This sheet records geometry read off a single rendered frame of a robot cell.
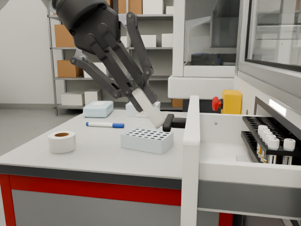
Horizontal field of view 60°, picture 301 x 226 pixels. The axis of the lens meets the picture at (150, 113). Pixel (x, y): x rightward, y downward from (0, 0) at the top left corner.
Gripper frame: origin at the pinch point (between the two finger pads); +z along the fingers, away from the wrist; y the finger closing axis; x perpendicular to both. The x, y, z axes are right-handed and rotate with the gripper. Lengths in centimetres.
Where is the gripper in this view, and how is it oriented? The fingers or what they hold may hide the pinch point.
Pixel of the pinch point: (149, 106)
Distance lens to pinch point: 42.1
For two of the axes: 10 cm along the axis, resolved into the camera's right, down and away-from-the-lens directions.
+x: 1.7, -2.3, 9.6
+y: 8.1, -5.3, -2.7
